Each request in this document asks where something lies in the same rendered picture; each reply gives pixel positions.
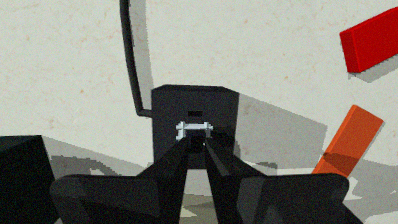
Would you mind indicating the orange rectangular block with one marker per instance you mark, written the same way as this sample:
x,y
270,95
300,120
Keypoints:
x,y
348,145

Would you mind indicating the red rectangular block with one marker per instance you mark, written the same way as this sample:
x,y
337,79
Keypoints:
x,y
371,42

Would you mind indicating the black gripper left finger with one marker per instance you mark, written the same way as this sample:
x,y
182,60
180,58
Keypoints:
x,y
153,196

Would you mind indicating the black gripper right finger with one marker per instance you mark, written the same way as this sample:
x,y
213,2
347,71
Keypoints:
x,y
242,194

